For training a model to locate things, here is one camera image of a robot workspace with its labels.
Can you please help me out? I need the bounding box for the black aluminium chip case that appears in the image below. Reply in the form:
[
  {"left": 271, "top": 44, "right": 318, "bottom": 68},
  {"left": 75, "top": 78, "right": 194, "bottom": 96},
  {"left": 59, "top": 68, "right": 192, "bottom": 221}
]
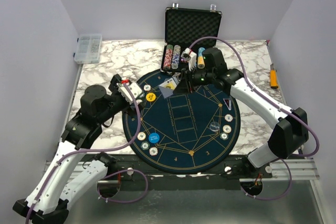
[{"left": 160, "top": 3, "right": 222, "bottom": 74}]

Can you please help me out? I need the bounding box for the black mounting base rail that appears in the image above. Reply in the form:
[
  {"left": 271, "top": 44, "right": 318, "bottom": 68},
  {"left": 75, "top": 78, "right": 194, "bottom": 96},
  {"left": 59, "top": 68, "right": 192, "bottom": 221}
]
[{"left": 98, "top": 154, "right": 272, "bottom": 193}]

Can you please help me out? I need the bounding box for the purple cable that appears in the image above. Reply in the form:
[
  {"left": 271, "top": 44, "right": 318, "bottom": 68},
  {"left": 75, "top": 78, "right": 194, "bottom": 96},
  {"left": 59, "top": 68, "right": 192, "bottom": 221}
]
[
  {"left": 25, "top": 83, "right": 150, "bottom": 224},
  {"left": 187, "top": 36, "right": 320, "bottom": 200}
]

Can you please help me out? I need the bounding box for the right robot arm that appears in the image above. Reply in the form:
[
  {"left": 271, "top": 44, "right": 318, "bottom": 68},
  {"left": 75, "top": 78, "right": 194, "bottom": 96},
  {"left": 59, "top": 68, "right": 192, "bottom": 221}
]
[{"left": 173, "top": 47, "right": 309, "bottom": 178}]

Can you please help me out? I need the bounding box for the round blue poker mat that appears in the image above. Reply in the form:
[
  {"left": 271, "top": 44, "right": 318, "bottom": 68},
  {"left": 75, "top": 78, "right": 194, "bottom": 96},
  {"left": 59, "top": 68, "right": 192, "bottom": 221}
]
[{"left": 122, "top": 70, "right": 241, "bottom": 174}]

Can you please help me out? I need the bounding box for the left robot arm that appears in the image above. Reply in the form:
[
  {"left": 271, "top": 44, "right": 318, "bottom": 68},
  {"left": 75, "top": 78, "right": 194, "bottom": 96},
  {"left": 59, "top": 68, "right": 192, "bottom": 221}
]
[{"left": 13, "top": 74, "right": 145, "bottom": 223}]

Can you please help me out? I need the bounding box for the yellow chip stack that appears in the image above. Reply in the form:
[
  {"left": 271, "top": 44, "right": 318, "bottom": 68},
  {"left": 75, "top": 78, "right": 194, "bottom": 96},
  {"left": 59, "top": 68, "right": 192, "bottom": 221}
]
[{"left": 197, "top": 47, "right": 205, "bottom": 69}]

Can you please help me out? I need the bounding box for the blue grey chip stack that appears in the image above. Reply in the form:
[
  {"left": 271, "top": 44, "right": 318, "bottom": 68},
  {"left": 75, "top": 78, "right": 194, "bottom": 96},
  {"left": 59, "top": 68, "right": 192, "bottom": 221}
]
[{"left": 171, "top": 45, "right": 181, "bottom": 69}]

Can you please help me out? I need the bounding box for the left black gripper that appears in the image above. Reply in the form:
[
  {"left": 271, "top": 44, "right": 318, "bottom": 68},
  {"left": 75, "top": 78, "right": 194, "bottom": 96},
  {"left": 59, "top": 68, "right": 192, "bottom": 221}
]
[{"left": 97, "top": 74, "right": 145, "bottom": 124}]

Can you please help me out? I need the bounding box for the green poker chip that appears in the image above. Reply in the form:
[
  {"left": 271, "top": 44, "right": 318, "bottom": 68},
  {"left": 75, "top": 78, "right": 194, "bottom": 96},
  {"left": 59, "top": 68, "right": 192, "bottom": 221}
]
[{"left": 220, "top": 133, "right": 228, "bottom": 140}]

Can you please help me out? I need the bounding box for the blue playing card box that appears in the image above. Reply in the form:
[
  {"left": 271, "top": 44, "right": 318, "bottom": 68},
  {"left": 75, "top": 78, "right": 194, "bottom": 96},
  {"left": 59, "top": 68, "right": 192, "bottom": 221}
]
[{"left": 159, "top": 78, "right": 179, "bottom": 99}]

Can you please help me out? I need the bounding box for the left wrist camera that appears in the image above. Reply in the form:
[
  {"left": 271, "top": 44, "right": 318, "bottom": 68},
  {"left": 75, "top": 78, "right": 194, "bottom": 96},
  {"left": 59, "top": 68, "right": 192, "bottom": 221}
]
[{"left": 117, "top": 79, "right": 145, "bottom": 105}]

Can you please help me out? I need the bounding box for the yellow white poker chip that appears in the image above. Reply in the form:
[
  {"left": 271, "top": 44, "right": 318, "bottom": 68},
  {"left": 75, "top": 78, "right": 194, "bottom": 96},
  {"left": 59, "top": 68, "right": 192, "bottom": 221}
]
[{"left": 223, "top": 125, "right": 232, "bottom": 134}]

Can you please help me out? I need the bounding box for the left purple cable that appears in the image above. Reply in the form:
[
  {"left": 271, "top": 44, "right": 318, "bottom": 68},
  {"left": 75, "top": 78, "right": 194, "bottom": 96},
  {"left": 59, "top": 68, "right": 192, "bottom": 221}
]
[{"left": 25, "top": 83, "right": 150, "bottom": 224}]

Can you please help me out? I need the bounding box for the orange utility knife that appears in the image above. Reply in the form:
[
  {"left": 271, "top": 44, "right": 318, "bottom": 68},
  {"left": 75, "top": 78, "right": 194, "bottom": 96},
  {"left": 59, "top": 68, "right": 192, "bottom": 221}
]
[{"left": 269, "top": 63, "right": 279, "bottom": 89}]

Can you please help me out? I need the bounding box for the red white chip stack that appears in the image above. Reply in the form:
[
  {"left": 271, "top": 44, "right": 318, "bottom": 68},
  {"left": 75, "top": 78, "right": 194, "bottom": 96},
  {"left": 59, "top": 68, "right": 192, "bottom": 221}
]
[{"left": 163, "top": 45, "right": 173, "bottom": 70}]

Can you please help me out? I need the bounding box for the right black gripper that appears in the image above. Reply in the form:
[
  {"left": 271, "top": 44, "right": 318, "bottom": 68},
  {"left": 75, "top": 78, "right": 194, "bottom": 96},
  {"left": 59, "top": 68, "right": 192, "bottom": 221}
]
[{"left": 174, "top": 65, "right": 215, "bottom": 94}]

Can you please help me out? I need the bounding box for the red white poker chip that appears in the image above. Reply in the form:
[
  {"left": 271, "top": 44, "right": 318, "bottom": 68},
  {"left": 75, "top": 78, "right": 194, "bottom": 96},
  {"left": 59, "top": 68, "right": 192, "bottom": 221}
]
[{"left": 224, "top": 114, "right": 234, "bottom": 122}]

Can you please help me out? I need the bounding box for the clear plastic organizer box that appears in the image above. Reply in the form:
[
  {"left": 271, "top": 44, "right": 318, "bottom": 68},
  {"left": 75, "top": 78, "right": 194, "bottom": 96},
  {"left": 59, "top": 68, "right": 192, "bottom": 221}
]
[{"left": 74, "top": 34, "right": 102, "bottom": 65}]

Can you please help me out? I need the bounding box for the red triangular card marker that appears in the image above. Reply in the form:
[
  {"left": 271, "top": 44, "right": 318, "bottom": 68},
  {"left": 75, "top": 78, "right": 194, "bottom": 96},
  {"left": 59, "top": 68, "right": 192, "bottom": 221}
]
[{"left": 223, "top": 98, "right": 232, "bottom": 111}]

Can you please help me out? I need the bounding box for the blue small blind button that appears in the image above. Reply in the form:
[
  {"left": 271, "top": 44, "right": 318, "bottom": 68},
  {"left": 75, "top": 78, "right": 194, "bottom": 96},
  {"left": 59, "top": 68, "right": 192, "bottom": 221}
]
[{"left": 149, "top": 133, "right": 160, "bottom": 144}]

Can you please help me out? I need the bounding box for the clear dealer button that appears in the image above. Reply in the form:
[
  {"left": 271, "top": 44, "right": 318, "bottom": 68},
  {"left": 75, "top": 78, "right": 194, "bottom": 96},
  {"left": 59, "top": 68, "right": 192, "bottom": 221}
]
[{"left": 209, "top": 121, "right": 221, "bottom": 132}]

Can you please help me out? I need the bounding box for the yellow big blind button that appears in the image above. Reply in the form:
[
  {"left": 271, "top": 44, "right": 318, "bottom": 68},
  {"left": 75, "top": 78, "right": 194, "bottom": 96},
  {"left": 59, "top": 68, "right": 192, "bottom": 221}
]
[{"left": 146, "top": 92, "right": 156, "bottom": 102}]

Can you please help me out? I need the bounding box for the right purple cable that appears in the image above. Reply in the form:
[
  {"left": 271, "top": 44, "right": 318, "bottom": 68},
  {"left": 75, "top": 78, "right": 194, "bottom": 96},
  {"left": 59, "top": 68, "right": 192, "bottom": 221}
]
[{"left": 187, "top": 36, "right": 320, "bottom": 200}]

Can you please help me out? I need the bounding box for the green white chip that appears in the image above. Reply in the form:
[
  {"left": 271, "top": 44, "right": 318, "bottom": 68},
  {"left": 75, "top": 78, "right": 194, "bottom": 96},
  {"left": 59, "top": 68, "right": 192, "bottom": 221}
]
[{"left": 141, "top": 142, "right": 150, "bottom": 150}]

